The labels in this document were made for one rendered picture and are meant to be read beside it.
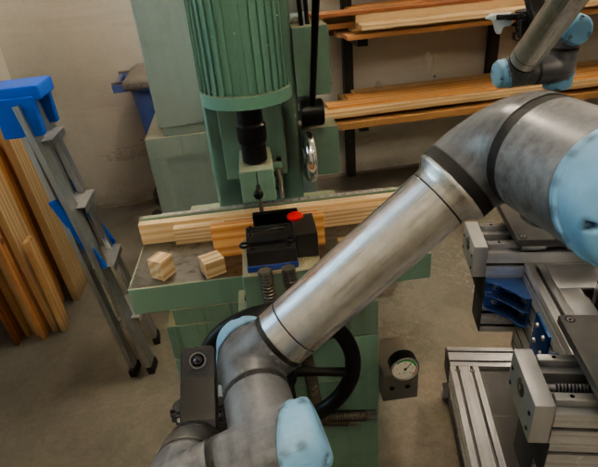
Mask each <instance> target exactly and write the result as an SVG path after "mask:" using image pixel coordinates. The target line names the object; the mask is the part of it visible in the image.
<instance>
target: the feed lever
mask: <svg viewBox="0 0 598 467"><path fill-rule="evenodd" d="M319 11H320V0H312V32H311V73H310V99H305V100H301V101H300V103H299V106H300V116H301V123H302V126H304V127H308V126H316V125H324V102H323V99H321V98H316V80H317V57H318V34H319Z"/></svg>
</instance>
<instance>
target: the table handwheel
mask: <svg viewBox="0 0 598 467"><path fill-rule="evenodd" d="M272 304H273V303H267V304H261V305H258V306H254V307H251V308H248V309H243V310H241V311H239V312H237V313H235V314H233V315H232V316H230V317H228V318H227V319H225V320H224V321H222V322H220V323H219V324H218V325H217V326H216V327H214V328H213V329H212V330H211V331H210V333H209V334H208V335H207V336H206V338H205V339H204V340H203V342H202V344H201V346H213V347H214V349H215V351H217V349H216V340H217V336H218V334H219V332H220V331H221V330H222V328H223V327H224V326H225V325H226V324H227V323H228V322H229V321H231V320H235V319H238V318H240V317H241V316H255V317H258V316H260V315H261V314H262V313H263V312H264V311H265V310H266V309H267V308H269V307H270V306H271V305H272ZM333 337H334V338H335V339H336V340H337V342H338V343H339V345H340V347H341V349H342V351H343V354H344V357H345V367H297V368H296V369H295V370H293V371H292V372H291V373H290V374H289V375H288V376H287V377H286V378H287V380H288V383H289V387H290V388H292V387H293V386H294V385H295V383H296V382H297V377H313V376H331V377H342V379H341V381H340V383H339V384H338V386H337V388H336V389H335V390H334V391H333V393H332V394H331V395H330V396H328V397H327V398H326V399H324V400H323V401H322V402H320V403H319V404H317V405H315V406H314V407H315V409H316V412H317V414H318V416H319V418H320V421H321V420H323V419H324V418H326V417H328V416H329V415H331V414H332V413H333V412H335V411H336V410H337V409H339V408H340V407H341V406H342V405H343V404H344V403H345V402H346V400H347V399H348V398H349V397H350V395H351V393H352V392H353V390H354V388H355V386H356V385H357V383H358V380H359V377H360V372H361V354H360V350H359V347H358V344H357V342H356V340H355V338H354V336H353V335H352V333H351V332H350V330H349V329H348V328H347V327H346V326H345V325H344V326H343V327H342V328H341V329H340V330H339V331H337V332H336V333H335V334H334V335H333Z"/></svg>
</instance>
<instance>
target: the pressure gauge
mask: <svg viewBox="0 0 598 467"><path fill-rule="evenodd" d="M411 362H412V363H411ZM409 365H410V366H409ZM388 366H389V369H390V373H391V375H392V377H393V378H395V379H397V380H400V381H405V380H409V379H412V378H413V377H415V376H416V375H417V374H418V372H419V369H420V365H419V363H418V361H417V359H416V357H415V355H414V353H413V352H412V351H410V350H406V349H404V350H399V351H396V352H394V353H393V354H392V355H391V356H390V357H389V358H388ZM408 366H409V367H408ZM407 367H408V368H407ZM404 368H407V370H406V371H405V370H404Z"/></svg>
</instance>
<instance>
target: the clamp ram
mask: <svg viewBox="0 0 598 467"><path fill-rule="evenodd" d="M292 211H298V210H297V208H285V209H278V210H269V211H262V212H253V213H252V218H253V224H254V226H262V225H270V224H277V223H286V222H291V224H292V221H289V220H288V219H287V218H286V215H287V214H288V213H290V212H292Z"/></svg>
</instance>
